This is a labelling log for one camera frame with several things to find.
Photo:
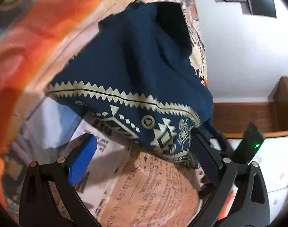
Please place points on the wooden door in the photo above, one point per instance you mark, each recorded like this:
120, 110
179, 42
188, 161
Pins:
271, 117

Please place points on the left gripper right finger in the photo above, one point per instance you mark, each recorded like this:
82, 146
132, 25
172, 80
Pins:
251, 204

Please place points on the printed newspaper bedspread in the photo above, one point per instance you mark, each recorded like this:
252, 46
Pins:
124, 184

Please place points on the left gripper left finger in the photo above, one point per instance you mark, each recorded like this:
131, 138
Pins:
37, 204

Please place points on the navy patterned garment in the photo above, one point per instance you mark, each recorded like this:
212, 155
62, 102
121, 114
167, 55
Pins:
136, 77

